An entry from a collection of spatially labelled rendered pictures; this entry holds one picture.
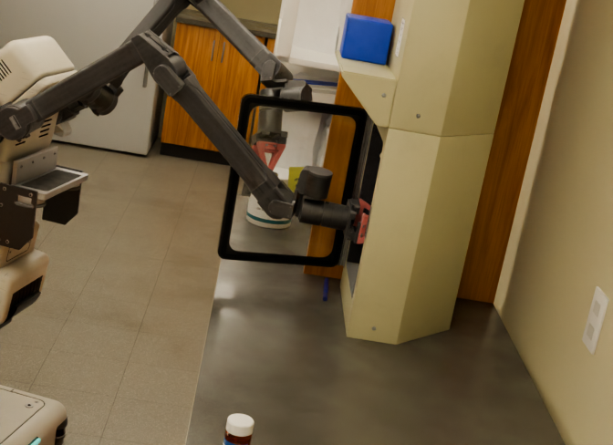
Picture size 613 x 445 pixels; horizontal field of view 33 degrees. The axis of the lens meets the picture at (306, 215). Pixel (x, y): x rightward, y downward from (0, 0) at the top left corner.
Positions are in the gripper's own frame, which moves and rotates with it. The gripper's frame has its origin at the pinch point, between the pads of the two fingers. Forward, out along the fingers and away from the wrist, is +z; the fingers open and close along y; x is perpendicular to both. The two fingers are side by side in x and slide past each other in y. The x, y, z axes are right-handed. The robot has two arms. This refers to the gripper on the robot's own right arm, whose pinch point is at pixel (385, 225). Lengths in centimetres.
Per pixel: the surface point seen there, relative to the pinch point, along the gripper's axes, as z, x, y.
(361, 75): -14.3, -34.2, -14.1
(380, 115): -8.7, -27.0, -14.4
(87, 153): -133, 123, 461
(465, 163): 12.6, -19.0, -6.6
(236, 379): -28, 23, -44
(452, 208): 12.2, -8.9, -7.4
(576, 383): 38, 13, -39
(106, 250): -90, 121, 278
